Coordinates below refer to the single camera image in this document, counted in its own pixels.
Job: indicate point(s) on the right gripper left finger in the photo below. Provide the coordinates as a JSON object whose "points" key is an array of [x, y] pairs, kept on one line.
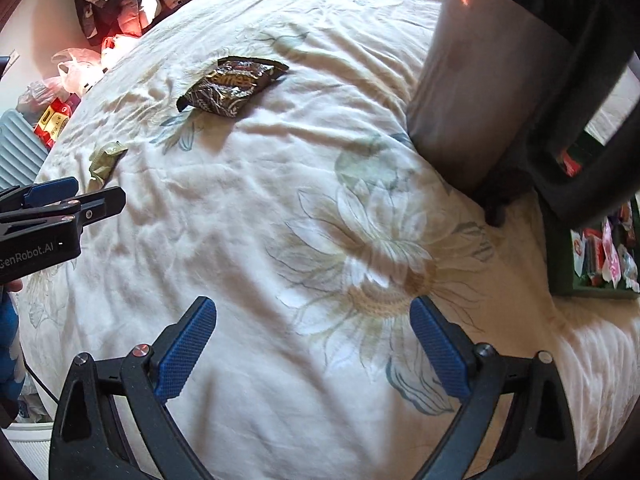
{"points": [[88, 440]]}

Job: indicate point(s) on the green storage box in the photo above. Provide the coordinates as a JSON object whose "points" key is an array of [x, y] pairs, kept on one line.
{"points": [[575, 257]]}

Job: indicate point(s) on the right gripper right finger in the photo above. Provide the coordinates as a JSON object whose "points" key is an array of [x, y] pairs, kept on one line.
{"points": [[537, 439]]}

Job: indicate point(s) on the olive green snack packet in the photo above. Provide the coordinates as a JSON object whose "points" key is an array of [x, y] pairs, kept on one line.
{"points": [[103, 162]]}

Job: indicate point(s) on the red yellow snack bag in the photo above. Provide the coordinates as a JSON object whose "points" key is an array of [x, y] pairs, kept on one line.
{"points": [[52, 122]]}

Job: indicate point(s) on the pink cartoon character snack bag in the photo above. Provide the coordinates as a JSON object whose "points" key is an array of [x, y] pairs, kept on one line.
{"points": [[611, 265]]}

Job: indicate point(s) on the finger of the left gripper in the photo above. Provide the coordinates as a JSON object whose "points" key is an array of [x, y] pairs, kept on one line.
{"points": [[86, 209], [38, 194]]}

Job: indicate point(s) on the floral white bed quilt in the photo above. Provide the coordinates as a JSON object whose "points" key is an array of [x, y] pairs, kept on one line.
{"points": [[312, 223]]}

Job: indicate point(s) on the white plastic bags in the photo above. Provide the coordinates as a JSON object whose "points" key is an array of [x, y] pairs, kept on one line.
{"points": [[78, 71]]}

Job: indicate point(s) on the grey blue suitcase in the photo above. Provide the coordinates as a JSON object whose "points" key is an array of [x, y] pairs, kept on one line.
{"points": [[21, 152]]}

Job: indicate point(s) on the dark brown cereal snack bag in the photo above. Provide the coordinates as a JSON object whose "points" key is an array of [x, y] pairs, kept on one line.
{"points": [[231, 84]]}

